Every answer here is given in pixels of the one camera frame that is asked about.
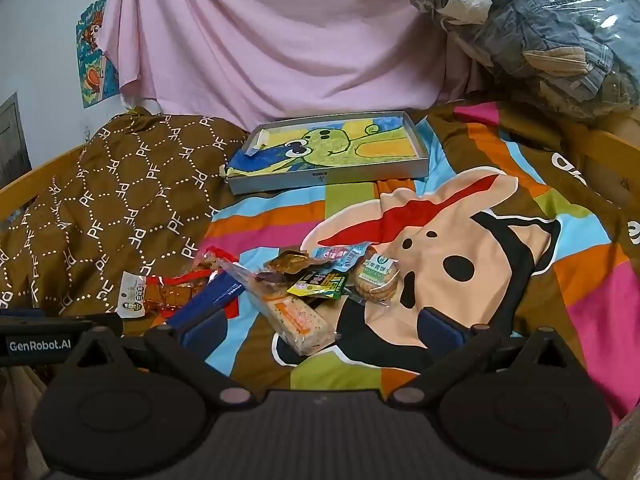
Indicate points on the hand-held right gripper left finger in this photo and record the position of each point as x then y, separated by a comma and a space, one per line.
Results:
205, 332

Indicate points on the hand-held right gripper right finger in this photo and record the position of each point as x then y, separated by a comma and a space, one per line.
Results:
440, 327

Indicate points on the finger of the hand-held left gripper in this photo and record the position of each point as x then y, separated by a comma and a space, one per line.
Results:
110, 325

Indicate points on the blue snack box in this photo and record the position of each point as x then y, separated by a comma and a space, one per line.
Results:
210, 300

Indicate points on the clear packet of brown balls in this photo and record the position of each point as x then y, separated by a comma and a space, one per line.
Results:
170, 297

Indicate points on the round biscuit packet green label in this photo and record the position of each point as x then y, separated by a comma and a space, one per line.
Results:
375, 282

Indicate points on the long clear cracker packet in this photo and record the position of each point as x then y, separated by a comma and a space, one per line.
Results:
295, 317

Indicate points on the gold snack packet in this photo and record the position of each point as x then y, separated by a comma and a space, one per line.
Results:
290, 261

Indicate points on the light blue snack packet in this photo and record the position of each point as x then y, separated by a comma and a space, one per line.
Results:
345, 255

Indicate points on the yellow green snack packet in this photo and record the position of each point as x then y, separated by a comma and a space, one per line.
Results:
320, 285

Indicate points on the grey shallow cardboard box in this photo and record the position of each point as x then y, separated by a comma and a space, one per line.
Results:
350, 176

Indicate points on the colourful printed blanket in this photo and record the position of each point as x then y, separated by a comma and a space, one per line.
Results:
500, 260

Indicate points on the brown patterned quilt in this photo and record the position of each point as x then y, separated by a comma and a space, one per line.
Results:
100, 200

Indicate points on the white tape piece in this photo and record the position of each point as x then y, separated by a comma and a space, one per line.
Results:
257, 142

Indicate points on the pink hanging cloth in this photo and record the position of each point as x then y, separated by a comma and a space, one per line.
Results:
275, 35

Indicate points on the clear bag of clothes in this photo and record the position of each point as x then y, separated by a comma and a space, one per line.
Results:
550, 35

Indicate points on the grey wall panel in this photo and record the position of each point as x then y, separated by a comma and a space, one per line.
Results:
12, 145

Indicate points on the cartoon wall poster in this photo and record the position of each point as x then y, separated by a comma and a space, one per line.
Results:
95, 75

